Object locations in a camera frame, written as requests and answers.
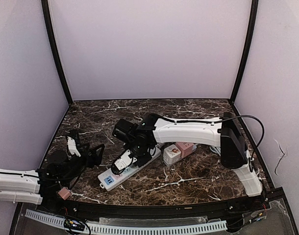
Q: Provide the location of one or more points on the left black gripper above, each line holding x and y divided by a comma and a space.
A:
85, 154

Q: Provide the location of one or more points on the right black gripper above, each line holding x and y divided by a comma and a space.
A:
131, 153

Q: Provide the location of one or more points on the white multicolour power strip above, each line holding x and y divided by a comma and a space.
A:
108, 180

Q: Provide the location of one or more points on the white cube socket adapter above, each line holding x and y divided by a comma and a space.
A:
171, 155

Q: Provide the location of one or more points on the pink cube socket adapter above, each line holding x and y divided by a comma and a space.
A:
185, 148

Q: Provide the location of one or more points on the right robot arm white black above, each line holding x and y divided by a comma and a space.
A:
221, 132

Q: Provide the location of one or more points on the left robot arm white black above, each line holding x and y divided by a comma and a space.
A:
56, 180

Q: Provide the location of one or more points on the pink plug adapter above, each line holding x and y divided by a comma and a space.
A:
64, 193

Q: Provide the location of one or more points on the small circuit board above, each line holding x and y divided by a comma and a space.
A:
73, 225

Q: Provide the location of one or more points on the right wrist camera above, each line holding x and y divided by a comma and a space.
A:
126, 159

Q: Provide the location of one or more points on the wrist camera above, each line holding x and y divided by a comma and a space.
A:
126, 159
73, 143

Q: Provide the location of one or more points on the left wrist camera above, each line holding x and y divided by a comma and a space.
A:
73, 143

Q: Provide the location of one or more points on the black front rail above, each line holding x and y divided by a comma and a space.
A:
94, 209

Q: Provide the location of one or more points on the slotted grey cable duct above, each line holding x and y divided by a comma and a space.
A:
116, 226

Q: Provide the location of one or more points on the left black frame post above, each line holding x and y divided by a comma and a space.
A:
54, 50

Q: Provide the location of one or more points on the black frame post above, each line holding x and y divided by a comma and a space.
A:
246, 49
54, 50

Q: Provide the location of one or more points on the right black frame post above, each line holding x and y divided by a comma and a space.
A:
246, 49

